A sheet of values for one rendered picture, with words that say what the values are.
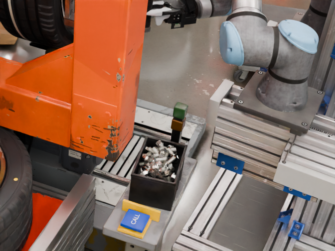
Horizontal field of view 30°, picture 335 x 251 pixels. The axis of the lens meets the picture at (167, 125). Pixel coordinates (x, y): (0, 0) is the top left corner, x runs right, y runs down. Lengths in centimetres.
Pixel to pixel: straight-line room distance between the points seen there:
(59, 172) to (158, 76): 117
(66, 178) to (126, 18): 89
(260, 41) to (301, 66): 14
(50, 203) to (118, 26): 75
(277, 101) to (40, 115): 74
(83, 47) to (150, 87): 153
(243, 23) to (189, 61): 186
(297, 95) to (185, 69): 174
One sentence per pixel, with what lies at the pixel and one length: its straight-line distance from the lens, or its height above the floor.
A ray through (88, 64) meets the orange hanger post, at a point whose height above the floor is 85.
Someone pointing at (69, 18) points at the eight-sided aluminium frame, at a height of 77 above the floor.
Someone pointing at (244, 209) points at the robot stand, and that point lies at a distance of 237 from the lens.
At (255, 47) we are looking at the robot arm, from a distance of 171.
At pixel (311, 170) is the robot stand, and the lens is 178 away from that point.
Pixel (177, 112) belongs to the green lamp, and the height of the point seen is 64.
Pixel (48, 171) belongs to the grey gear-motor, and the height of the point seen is 20.
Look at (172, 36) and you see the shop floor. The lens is 380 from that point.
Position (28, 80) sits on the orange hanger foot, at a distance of 198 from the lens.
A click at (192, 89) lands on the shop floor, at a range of 333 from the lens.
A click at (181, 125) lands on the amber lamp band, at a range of 205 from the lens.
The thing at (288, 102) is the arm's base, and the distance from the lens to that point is 180.
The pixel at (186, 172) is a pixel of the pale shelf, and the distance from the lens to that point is 209.
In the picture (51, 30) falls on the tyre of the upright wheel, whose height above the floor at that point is 72.
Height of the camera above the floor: 181
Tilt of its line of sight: 37 degrees down
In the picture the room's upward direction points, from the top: 9 degrees clockwise
